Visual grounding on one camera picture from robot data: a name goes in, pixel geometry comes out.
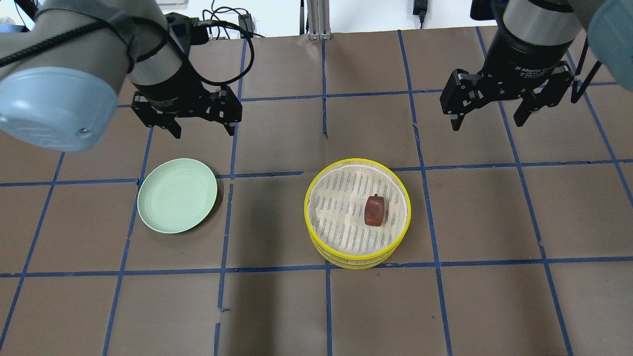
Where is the black power adapter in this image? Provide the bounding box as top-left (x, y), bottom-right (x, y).
top-left (413, 0), bottom-right (429, 27)

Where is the aluminium frame post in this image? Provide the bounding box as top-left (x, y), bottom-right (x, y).
top-left (303, 0), bottom-right (332, 41)

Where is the light green round plate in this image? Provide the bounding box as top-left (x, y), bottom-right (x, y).
top-left (136, 158), bottom-right (219, 234)

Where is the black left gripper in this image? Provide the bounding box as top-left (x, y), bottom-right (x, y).
top-left (132, 75), bottom-right (243, 139)

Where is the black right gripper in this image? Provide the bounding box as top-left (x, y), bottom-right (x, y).
top-left (440, 30), bottom-right (574, 132)

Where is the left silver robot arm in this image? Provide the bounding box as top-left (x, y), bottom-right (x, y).
top-left (0, 0), bottom-right (245, 152)

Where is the brown steamed bun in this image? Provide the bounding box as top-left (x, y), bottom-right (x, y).
top-left (363, 194), bottom-right (387, 227)

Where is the yellow bamboo steamer layer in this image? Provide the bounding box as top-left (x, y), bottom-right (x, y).
top-left (303, 158), bottom-right (413, 260)
top-left (311, 240), bottom-right (400, 270)

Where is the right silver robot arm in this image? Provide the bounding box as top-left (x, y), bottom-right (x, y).
top-left (440, 0), bottom-right (633, 131)

